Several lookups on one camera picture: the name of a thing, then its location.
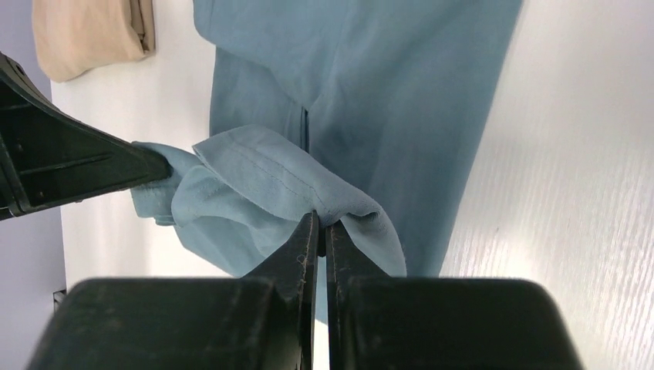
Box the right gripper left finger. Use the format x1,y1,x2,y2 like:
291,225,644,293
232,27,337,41
29,212,319,369

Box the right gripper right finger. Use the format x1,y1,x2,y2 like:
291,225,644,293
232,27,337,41
325,223,582,369

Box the blue-grey polo t-shirt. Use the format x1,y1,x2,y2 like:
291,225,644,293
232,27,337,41
131,1,521,277

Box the folded tan t-shirt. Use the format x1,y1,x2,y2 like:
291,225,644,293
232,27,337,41
32,0,156,82

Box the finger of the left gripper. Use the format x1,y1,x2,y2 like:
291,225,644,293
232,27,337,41
1,55,171,220

